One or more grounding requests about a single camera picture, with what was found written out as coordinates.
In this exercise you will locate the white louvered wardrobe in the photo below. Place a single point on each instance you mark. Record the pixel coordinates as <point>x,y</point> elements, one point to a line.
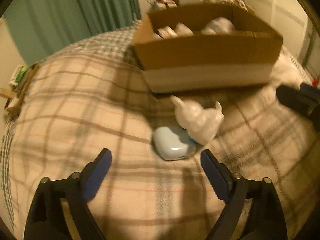
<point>290,20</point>

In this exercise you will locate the white unicorn figurine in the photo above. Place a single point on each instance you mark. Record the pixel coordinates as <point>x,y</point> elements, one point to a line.
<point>201,124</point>

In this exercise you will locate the small cardboard box with clutter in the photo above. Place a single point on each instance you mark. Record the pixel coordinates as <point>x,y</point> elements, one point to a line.
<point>15,97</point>

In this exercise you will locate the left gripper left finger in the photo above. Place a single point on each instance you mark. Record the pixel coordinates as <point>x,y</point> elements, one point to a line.
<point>83,189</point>

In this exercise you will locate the green checked duvet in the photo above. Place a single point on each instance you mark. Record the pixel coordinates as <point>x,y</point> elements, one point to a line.
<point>100,40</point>

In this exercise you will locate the light blue earbuds case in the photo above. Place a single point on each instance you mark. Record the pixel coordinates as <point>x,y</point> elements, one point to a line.
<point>173,143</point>

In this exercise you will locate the grey white sock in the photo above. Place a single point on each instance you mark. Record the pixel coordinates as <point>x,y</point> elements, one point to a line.
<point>218,26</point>

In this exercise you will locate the beige plaid blanket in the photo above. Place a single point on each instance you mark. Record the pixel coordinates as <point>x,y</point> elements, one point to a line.
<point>150,142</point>

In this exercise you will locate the open cardboard box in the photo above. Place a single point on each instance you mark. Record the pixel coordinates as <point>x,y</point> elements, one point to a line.
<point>244,57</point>

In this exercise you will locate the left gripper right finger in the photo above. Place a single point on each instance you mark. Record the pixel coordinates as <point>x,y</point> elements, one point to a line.
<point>228,189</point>

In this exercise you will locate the green curtain left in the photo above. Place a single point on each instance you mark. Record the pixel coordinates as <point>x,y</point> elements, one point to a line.
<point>40,28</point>

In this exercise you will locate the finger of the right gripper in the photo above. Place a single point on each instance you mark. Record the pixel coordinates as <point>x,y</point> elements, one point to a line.
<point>292,98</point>

